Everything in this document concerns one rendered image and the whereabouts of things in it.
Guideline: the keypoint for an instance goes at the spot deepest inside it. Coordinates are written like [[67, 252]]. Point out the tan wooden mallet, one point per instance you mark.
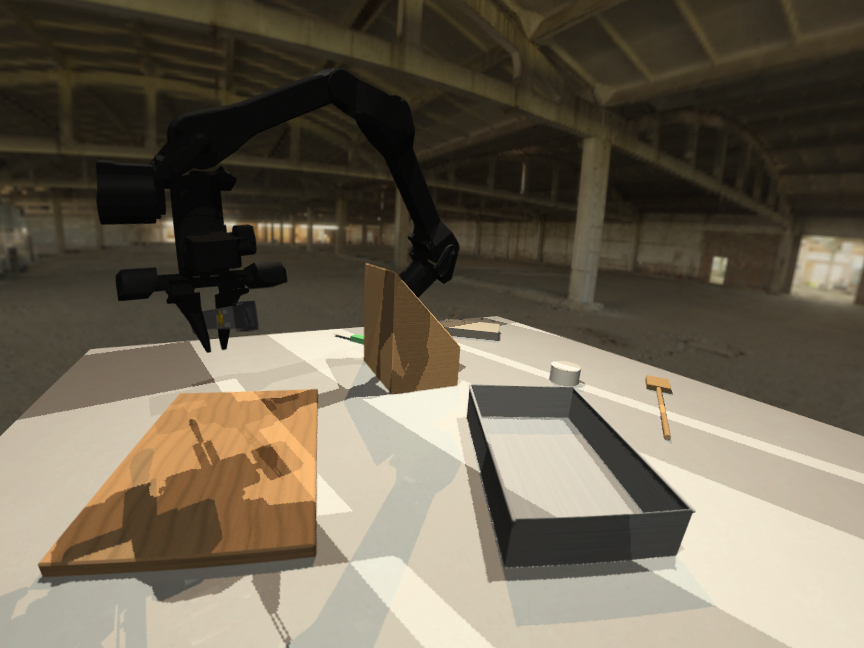
[[660, 385]]

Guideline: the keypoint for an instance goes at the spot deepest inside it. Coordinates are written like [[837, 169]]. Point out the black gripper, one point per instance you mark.
[[133, 284]]

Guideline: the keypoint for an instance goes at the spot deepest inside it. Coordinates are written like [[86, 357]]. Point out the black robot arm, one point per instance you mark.
[[130, 193]]

